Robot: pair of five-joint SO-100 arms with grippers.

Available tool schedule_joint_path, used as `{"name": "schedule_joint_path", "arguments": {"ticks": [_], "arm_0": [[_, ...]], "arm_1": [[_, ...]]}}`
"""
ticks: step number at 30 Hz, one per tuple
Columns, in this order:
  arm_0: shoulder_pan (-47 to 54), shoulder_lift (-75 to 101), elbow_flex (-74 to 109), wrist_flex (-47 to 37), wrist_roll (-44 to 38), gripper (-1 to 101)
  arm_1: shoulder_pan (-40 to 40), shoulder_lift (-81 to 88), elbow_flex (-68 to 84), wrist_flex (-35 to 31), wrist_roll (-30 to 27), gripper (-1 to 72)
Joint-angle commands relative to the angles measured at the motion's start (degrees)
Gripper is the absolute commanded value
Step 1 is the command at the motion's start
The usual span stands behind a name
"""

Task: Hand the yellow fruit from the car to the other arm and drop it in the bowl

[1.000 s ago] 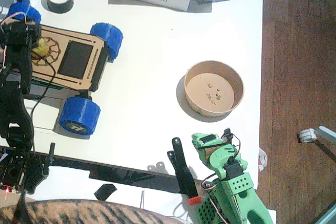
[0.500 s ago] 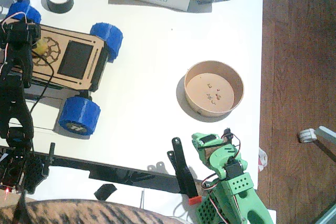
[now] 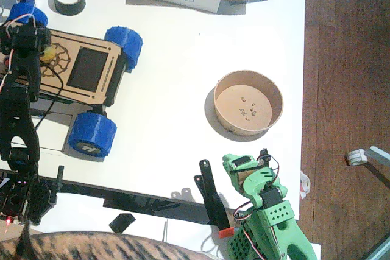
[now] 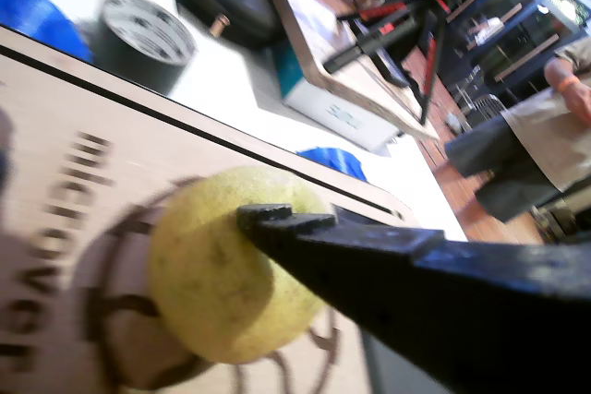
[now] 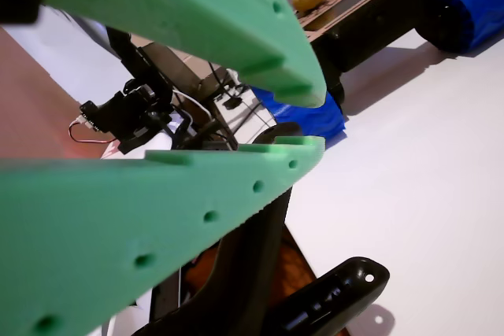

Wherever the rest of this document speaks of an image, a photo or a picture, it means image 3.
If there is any tiger striped cloth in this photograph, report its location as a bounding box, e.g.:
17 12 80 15
0 231 220 260

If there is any white printed wrapper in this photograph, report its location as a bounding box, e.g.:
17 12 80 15
300 170 311 202

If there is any green arm wrist camera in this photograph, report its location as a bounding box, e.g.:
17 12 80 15
257 147 272 166

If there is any grey metal profile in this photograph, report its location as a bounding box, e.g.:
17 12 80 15
364 232 390 260

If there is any small yellow ball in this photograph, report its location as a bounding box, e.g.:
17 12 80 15
40 45 57 62

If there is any black strap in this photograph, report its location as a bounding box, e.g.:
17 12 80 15
15 220 31 256

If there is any thin black camera cable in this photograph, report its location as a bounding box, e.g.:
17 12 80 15
33 58 65 132

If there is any blue rover wheel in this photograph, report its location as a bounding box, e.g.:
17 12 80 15
67 112 118 160
104 25 144 74
8 1 49 28

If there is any small black plastic piece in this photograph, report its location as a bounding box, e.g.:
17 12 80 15
108 213 137 233

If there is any grey metal leg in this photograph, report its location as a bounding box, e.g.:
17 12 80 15
367 146 390 166

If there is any black flat bar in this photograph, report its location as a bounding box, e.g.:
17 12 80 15
60 179 241 226

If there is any black clamp with red tip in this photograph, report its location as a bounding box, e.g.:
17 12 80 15
194 158 235 239

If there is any round brown paper bowl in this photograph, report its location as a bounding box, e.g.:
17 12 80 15
213 70 285 136

